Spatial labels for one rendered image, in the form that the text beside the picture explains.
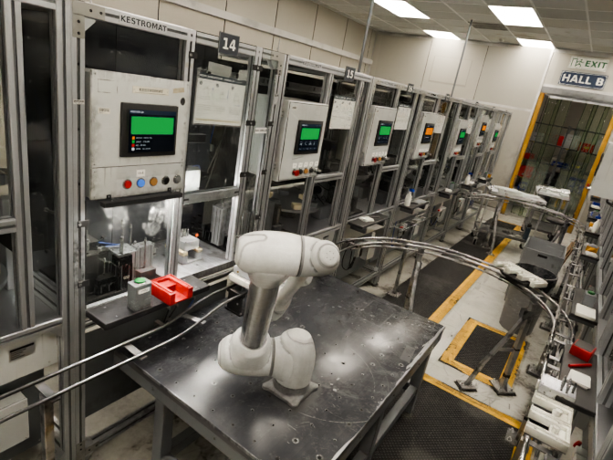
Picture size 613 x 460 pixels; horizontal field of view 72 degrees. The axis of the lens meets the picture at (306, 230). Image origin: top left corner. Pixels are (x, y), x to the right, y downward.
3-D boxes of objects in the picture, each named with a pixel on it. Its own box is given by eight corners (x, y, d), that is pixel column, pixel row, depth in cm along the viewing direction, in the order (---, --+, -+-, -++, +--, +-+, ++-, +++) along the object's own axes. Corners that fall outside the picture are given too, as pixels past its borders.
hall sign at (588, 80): (603, 89, 768) (608, 75, 760) (557, 83, 805) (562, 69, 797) (603, 89, 771) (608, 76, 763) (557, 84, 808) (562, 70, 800)
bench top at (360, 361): (303, 506, 136) (306, 496, 135) (111, 353, 189) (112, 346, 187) (443, 331, 257) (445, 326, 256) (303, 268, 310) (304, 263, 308)
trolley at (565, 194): (555, 250, 706) (576, 194, 674) (518, 240, 728) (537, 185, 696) (552, 238, 779) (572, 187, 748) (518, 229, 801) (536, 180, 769)
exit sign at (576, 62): (605, 71, 762) (609, 59, 756) (567, 67, 792) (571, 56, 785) (605, 71, 765) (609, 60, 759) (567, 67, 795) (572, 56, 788)
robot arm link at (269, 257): (268, 384, 174) (214, 381, 170) (269, 349, 186) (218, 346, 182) (307, 260, 123) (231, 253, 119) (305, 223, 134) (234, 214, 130)
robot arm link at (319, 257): (334, 243, 145) (295, 238, 142) (349, 235, 127) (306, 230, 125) (331, 281, 142) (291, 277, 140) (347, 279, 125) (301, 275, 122)
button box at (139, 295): (134, 312, 174) (136, 287, 170) (123, 304, 178) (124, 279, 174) (151, 306, 180) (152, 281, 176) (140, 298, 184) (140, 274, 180)
